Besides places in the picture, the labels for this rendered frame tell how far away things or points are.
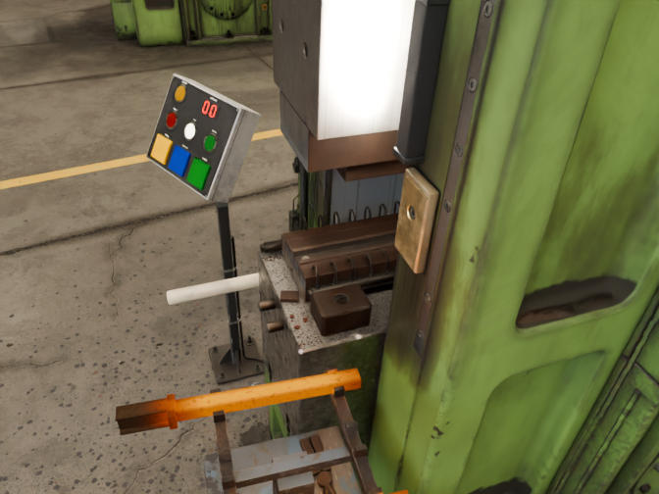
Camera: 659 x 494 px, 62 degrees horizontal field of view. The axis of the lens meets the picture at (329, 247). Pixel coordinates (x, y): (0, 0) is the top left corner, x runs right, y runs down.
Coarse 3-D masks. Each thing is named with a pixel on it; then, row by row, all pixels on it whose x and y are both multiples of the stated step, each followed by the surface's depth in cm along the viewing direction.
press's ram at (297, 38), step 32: (288, 0) 101; (320, 0) 85; (352, 0) 87; (384, 0) 89; (288, 32) 104; (320, 32) 88; (352, 32) 90; (384, 32) 92; (288, 64) 108; (320, 64) 91; (352, 64) 93; (384, 64) 95; (288, 96) 112; (320, 96) 95; (352, 96) 97; (384, 96) 99; (320, 128) 98; (352, 128) 101; (384, 128) 103
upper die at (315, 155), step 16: (288, 112) 114; (288, 128) 117; (304, 128) 106; (304, 144) 108; (320, 144) 106; (336, 144) 108; (352, 144) 109; (368, 144) 110; (384, 144) 112; (304, 160) 110; (320, 160) 108; (336, 160) 110; (352, 160) 111; (368, 160) 112; (384, 160) 114
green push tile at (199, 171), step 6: (198, 162) 158; (204, 162) 158; (192, 168) 159; (198, 168) 158; (204, 168) 156; (210, 168) 156; (192, 174) 159; (198, 174) 158; (204, 174) 156; (192, 180) 159; (198, 180) 158; (204, 180) 156; (198, 186) 158
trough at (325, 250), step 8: (360, 240) 138; (368, 240) 139; (376, 240) 140; (384, 240) 140; (392, 240) 140; (312, 248) 134; (320, 248) 135; (328, 248) 136; (336, 248) 136; (344, 248) 137; (352, 248) 137; (296, 256) 133; (312, 256) 134
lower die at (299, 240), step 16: (336, 224) 146; (352, 224) 146; (368, 224) 146; (384, 224) 145; (288, 240) 138; (304, 240) 138; (320, 240) 138; (336, 240) 138; (352, 240) 137; (288, 256) 139; (320, 256) 132; (336, 256) 132; (352, 256) 133; (384, 256) 134; (304, 272) 128; (320, 272) 128; (368, 272) 132; (304, 288) 129
